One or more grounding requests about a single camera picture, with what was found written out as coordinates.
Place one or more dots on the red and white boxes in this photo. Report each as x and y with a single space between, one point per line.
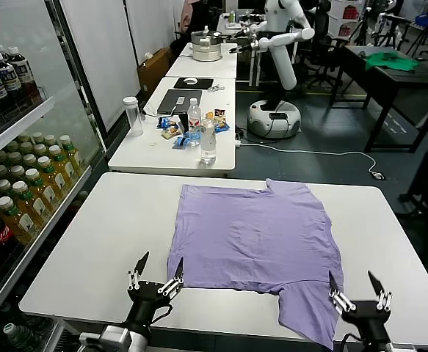
347 27

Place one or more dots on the blue bin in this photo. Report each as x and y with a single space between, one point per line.
424 20

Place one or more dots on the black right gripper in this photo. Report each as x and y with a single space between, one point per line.
369 319

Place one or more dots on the green cloth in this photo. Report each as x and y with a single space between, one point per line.
391 60

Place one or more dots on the clear bottle with white cap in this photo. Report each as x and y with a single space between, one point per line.
208 141

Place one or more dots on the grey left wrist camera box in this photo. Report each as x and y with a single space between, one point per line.
115 339

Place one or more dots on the glass door drinks shelf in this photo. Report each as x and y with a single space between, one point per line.
15 124

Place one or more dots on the small silver clip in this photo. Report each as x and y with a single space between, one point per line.
215 88

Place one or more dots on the white computer mouse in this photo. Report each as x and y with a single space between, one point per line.
189 80

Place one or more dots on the pink garment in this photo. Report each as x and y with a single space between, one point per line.
188 14

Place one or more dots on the clear jar with white lid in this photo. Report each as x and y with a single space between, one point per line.
133 115

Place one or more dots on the blue snack packet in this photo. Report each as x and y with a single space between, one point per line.
180 142
164 122
222 127

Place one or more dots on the white table with pot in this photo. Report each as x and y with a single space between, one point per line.
206 67

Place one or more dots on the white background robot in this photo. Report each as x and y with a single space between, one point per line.
281 62

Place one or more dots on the black office chair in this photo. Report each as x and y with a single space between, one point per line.
322 22

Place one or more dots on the cardboard box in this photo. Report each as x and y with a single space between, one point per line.
153 69

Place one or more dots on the clear bottle with green cap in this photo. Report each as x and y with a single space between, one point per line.
17 339

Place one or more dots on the grey closed laptop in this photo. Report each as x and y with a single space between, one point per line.
180 100

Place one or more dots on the black table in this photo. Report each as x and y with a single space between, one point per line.
401 78

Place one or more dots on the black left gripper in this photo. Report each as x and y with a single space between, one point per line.
145 297

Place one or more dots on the black mouse pad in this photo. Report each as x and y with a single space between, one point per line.
202 83

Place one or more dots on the black triangular stand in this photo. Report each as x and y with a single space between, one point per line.
183 121

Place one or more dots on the water bottle with red label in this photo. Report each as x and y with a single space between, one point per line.
194 117

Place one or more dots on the purple t-shirt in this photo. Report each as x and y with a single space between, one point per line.
254 238

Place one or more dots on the yellow snack packet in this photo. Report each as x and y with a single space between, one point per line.
208 115

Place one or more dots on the dark snack packet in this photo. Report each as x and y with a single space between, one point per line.
220 114

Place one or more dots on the white power strip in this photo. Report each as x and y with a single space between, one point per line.
238 138

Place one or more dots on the white table with snacks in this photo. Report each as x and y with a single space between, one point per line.
144 154

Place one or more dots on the cracker snack packet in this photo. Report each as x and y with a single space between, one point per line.
170 132

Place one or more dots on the white steamer pot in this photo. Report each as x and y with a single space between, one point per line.
206 47

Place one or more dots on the small green bottle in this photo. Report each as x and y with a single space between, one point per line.
232 16

